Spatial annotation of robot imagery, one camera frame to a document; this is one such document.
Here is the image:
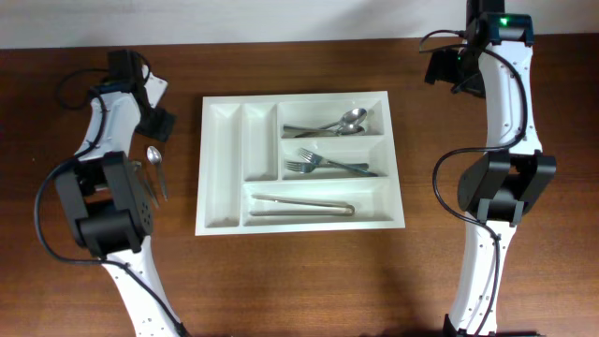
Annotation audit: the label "small metal teaspoon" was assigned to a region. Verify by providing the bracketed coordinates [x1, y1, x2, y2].
[146, 146, 168, 201]

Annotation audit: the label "small bent metal spoon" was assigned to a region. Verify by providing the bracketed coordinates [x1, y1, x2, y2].
[132, 160, 159, 209]

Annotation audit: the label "large metal spoon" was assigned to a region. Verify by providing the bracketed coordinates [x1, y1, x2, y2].
[282, 107, 369, 134]
[296, 125, 365, 138]

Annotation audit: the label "metal fork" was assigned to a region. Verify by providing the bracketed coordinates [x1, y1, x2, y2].
[298, 148, 377, 177]
[285, 160, 371, 174]

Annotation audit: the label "metal tongs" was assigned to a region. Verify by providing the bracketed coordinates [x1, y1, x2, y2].
[250, 195, 356, 217]

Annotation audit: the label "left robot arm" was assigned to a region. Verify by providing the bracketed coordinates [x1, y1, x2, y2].
[46, 50, 188, 336]

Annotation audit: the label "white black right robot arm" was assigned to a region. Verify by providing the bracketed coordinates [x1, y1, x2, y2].
[425, 0, 557, 336]

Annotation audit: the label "white plastic cutlery tray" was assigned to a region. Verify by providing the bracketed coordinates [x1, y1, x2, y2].
[195, 91, 405, 236]

